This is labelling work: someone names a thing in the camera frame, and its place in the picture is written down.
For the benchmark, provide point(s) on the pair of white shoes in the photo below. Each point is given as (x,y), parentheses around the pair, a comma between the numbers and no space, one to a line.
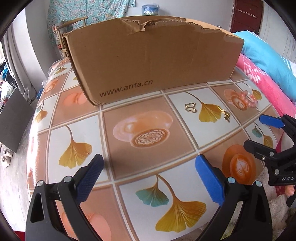
(6,158)

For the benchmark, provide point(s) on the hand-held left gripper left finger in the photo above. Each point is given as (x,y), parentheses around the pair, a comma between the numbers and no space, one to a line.
(89,183)

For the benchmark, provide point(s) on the grey curtain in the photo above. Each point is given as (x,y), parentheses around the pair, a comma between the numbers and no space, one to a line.
(20,64)

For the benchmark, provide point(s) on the ginkgo print tablecloth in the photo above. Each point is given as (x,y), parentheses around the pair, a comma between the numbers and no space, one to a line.
(143,143)

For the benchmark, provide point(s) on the brown cardboard box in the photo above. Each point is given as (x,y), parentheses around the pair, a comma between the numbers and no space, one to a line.
(150,58)

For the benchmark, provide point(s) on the teal floral hanging cloth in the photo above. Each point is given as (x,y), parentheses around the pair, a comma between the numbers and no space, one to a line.
(92,11)

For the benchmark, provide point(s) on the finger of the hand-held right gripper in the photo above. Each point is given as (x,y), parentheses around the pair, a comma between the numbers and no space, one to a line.
(256,147)
(270,121)

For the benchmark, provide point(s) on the gold earring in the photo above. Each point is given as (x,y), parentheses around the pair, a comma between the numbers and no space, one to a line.
(226,115)

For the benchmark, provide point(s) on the person's right hand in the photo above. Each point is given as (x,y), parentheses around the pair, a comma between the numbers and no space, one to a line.
(291,191)

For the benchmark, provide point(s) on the gold butterfly pendant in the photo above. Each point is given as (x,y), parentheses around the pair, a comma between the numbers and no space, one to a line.
(190,107)

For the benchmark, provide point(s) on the pink patterned blanket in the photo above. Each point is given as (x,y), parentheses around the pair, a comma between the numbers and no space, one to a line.
(266,83)

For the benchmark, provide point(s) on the pile of clothes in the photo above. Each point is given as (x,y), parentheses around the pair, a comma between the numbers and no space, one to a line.
(4,83)

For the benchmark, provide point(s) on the blue slipper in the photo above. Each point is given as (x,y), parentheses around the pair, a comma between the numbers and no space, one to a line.
(38,93)

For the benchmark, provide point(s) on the dark grey board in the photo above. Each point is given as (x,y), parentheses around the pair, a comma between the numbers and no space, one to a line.
(13,120)

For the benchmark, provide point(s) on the dark red door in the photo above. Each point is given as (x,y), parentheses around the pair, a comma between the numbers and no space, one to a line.
(247,16)

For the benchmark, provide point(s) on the white fluffy rug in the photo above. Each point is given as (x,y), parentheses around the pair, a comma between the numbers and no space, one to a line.
(279,213)

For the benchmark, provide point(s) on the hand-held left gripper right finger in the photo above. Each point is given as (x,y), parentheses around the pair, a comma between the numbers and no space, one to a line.
(209,180)

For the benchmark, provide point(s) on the wooden chair with black seat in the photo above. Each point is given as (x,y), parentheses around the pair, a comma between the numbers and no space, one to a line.
(69,24)

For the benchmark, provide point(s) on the blue water jug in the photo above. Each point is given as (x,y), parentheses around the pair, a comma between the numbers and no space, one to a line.
(150,9)

